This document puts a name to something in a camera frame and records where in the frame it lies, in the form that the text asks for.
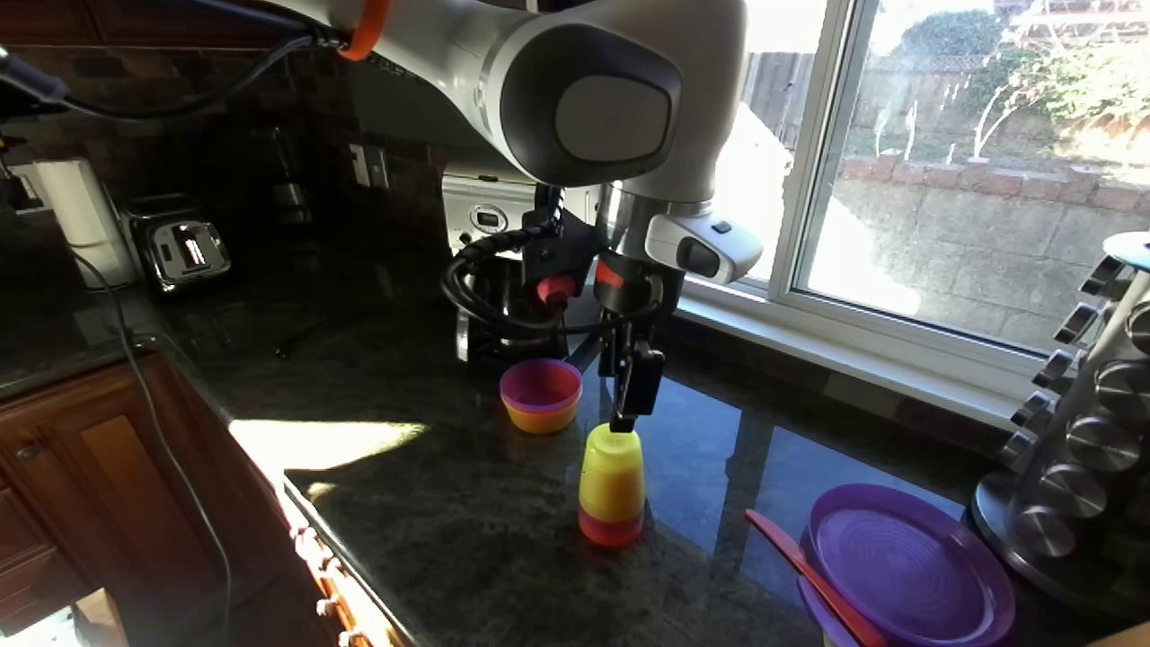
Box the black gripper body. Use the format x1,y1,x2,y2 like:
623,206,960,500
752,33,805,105
589,247,690,351

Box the yellow-green plastic cup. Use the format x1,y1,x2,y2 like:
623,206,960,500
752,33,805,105
575,419,652,530

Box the orange clip on arm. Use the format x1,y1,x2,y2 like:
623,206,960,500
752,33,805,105
335,0,395,63

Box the orange plastic cup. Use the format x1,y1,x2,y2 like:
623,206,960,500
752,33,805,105
575,507,652,554

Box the white kitchen appliance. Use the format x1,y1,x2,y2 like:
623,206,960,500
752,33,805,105
439,170,604,263

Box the red plastic spoon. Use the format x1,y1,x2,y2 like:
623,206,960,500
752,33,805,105
740,507,893,647

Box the purple plastic plate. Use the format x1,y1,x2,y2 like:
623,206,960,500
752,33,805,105
799,480,1022,647

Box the silver toaster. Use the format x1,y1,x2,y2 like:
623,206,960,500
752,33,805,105
126,200,238,295

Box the brown wooden cabinet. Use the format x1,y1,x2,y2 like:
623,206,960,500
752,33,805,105
0,347,311,647

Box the white paper towel roll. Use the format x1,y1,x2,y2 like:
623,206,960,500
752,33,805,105
9,155,148,289

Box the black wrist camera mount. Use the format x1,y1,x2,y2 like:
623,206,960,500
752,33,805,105
517,183,608,310

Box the black looped gripper cable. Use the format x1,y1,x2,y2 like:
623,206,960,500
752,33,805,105
435,227,677,341

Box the white window frame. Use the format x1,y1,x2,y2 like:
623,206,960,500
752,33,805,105
668,0,1150,434

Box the wall outlet plate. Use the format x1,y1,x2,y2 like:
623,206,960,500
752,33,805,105
342,135,395,192

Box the grey power cord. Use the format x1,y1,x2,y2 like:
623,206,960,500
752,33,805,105
68,247,240,647

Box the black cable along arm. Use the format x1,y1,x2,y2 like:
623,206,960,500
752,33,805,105
0,28,351,124

